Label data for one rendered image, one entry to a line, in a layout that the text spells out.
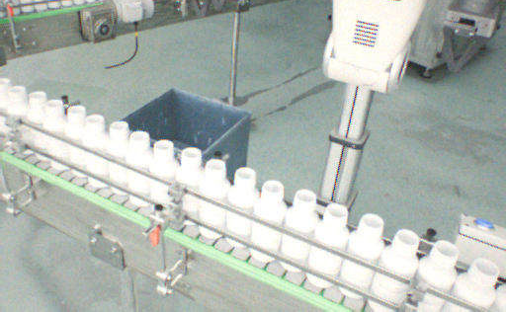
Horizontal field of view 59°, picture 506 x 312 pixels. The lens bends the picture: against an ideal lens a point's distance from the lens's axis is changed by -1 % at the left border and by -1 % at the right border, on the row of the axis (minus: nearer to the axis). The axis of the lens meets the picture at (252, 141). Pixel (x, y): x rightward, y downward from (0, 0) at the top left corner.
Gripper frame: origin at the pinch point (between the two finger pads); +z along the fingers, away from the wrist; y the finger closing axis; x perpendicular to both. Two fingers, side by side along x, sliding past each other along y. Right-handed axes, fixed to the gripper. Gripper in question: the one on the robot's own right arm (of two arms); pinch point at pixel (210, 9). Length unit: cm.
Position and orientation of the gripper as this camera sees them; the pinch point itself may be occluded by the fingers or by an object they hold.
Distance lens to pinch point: 90.2
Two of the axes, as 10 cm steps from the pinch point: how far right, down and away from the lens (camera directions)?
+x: 8.9, 3.0, -3.4
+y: -4.5, 4.5, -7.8
